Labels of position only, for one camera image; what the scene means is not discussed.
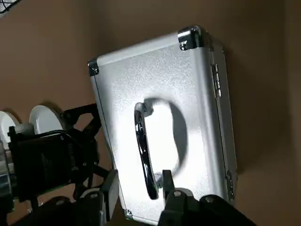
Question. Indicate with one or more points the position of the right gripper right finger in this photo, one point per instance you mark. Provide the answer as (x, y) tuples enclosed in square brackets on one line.
[(178, 209)]

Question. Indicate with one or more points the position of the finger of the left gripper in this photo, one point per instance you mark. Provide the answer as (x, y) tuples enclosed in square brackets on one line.
[(101, 173), (68, 115)]

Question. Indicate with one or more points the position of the silver aluminium medical kit case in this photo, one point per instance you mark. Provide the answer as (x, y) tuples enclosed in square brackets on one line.
[(164, 77)]

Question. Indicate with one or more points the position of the round gray plate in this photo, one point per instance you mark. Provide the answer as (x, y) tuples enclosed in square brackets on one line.
[(44, 117)]

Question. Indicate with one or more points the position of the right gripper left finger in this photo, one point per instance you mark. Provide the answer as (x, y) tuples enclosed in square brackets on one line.
[(94, 209)]

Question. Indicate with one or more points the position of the round white plate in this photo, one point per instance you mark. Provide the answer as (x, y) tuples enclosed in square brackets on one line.
[(7, 122)]

